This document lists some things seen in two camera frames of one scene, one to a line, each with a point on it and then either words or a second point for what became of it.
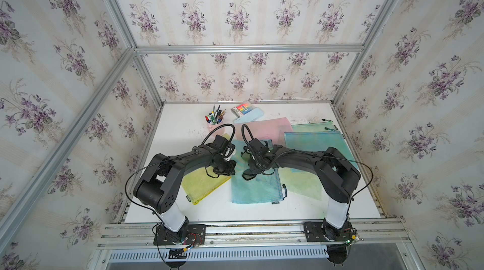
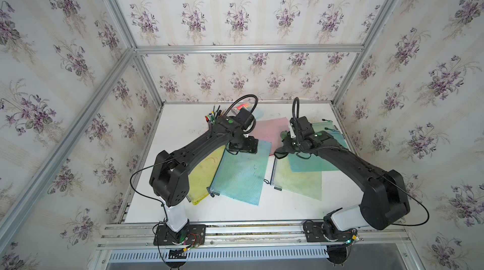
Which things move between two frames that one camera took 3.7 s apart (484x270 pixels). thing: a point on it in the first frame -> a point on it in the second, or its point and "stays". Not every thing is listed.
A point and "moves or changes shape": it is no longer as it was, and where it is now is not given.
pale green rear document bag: (316, 127) stays
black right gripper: (251, 166) -> (288, 139)
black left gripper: (230, 166) -> (252, 148)
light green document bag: (300, 182) stays
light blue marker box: (253, 115) stays
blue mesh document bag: (263, 188) moves or changes shape
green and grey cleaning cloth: (248, 175) moves or changes shape
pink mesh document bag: (273, 129) stays
